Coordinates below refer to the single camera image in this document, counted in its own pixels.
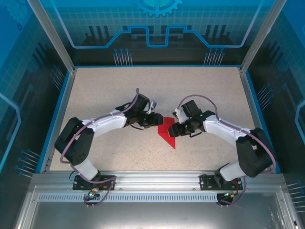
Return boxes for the slotted aluminium cable duct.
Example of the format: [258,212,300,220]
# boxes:
[38,193,221,203]

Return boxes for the brass cable connector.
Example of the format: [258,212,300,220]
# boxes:
[223,190,239,200]
[87,187,100,198]

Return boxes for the aluminium table edge rail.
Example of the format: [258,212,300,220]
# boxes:
[39,67,78,174]
[238,67,281,174]

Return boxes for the blue circuit print panel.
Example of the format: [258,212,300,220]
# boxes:
[245,0,305,203]
[0,0,72,229]

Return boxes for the red square paper sheet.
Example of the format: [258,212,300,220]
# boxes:
[157,116,177,150]

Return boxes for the aluminium frame post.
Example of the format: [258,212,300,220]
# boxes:
[238,0,285,73]
[25,0,78,73]

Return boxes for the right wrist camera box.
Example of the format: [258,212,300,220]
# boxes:
[172,107,189,124]

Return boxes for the blue gear print panel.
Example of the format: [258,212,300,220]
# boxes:
[45,0,270,66]

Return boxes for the grooved aluminium mounting rail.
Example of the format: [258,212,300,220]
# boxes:
[32,170,286,191]

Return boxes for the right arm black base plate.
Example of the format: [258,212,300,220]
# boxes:
[199,173,244,191]

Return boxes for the grey sheet metal tray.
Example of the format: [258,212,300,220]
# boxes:
[14,186,301,229]

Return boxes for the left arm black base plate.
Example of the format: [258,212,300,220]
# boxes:
[72,175,117,191]

